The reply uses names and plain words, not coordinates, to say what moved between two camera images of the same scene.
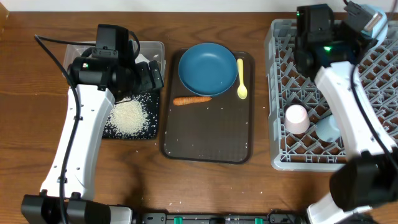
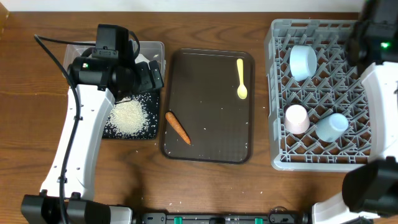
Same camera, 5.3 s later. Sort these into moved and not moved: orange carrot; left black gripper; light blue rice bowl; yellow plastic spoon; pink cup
Moved: light blue rice bowl; orange carrot
Not moved: pink cup; yellow plastic spoon; left black gripper
